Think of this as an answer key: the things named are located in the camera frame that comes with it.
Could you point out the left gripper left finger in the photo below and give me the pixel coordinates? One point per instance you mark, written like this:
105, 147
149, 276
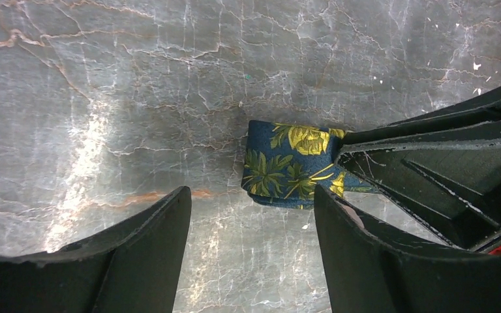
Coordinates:
133, 266

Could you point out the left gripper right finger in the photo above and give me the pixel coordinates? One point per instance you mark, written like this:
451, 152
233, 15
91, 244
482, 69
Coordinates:
372, 266

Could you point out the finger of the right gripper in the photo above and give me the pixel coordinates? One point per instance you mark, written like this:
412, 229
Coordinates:
442, 168

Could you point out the navy yellow floral tie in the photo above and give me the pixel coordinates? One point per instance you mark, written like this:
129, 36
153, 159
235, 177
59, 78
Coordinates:
284, 163

